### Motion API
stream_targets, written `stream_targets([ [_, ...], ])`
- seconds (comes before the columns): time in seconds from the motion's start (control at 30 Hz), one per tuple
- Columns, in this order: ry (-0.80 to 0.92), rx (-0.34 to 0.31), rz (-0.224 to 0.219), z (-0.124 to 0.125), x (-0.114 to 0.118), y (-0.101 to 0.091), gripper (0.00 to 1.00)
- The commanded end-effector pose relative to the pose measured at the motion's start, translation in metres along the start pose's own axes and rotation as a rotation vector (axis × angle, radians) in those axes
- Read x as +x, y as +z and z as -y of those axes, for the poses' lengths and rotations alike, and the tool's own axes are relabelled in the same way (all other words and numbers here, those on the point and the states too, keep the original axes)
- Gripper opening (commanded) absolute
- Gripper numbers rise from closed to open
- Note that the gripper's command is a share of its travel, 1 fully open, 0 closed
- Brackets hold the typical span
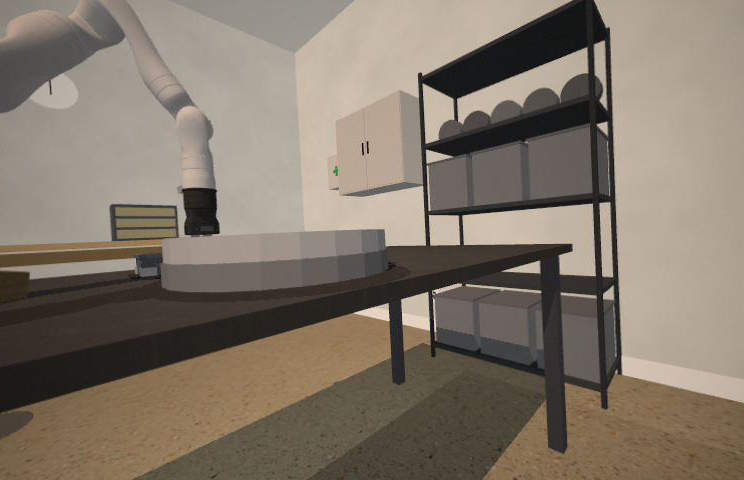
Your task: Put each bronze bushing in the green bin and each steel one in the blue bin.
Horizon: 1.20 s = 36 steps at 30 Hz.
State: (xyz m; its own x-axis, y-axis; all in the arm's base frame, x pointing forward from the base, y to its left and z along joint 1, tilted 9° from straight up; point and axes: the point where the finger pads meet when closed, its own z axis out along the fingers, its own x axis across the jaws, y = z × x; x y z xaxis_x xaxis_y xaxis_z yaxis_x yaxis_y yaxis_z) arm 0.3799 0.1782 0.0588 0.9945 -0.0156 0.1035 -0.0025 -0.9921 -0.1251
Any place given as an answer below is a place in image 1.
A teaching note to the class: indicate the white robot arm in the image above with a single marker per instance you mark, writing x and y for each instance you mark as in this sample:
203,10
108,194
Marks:
41,45

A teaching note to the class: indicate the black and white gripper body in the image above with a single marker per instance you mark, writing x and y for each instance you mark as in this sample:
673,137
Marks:
200,203

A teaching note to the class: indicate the grey two-compartment bin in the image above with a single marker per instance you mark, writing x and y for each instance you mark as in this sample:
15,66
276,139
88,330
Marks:
148,264

